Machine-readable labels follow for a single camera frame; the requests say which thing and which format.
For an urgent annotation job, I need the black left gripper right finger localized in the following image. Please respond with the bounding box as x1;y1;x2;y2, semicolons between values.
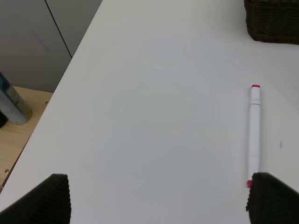
246;172;299;224

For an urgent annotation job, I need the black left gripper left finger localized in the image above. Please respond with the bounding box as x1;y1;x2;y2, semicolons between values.
0;174;71;224

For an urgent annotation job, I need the white marker with pink caps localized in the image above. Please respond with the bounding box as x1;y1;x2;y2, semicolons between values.
247;84;261;188

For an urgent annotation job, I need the light wooden board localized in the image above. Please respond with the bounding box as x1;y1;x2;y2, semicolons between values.
0;87;53;188

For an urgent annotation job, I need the dark brown wicker basket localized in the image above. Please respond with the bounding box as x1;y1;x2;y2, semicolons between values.
244;0;299;45

